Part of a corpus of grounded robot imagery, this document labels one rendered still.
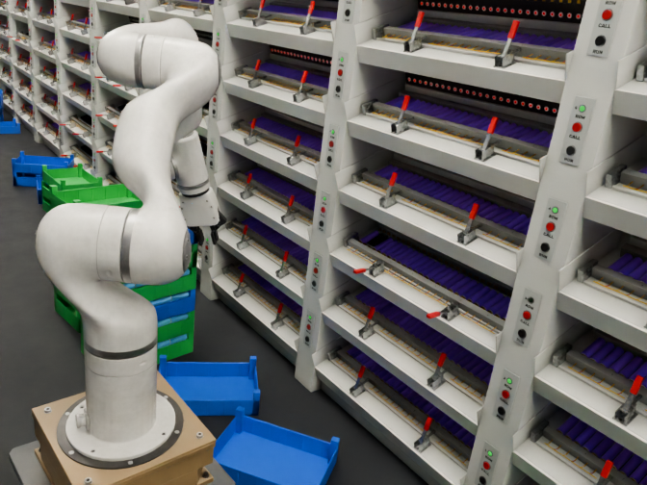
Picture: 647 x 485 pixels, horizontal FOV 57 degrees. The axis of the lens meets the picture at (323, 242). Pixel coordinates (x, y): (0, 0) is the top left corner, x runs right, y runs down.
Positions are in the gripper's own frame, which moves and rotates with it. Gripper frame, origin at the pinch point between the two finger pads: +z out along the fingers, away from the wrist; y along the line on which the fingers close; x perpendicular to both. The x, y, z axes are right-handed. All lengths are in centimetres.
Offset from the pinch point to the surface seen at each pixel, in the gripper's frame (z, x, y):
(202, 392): 46.4, -15.7, -7.9
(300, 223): 10.3, 21.4, 23.2
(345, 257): 9.3, 0.2, 38.6
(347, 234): 6.4, 7.8, 39.0
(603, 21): -58, -29, 91
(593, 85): -48, -32, 89
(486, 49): -48, -5, 75
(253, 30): -42, 55, 11
